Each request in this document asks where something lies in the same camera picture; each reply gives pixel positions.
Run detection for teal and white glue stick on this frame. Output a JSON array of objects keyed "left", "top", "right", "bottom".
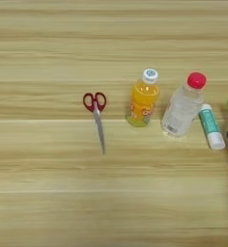
[{"left": 198, "top": 103, "right": 226, "bottom": 151}]

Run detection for clear water bottle red cap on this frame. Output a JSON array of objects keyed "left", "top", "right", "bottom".
[{"left": 160, "top": 71, "right": 208, "bottom": 139}]

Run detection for orange juice bottle white cap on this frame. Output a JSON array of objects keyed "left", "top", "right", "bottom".
[{"left": 125, "top": 68, "right": 161, "bottom": 128}]

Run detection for red-handled scissors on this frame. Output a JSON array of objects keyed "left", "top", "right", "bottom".
[{"left": 82, "top": 92, "right": 107, "bottom": 155}]

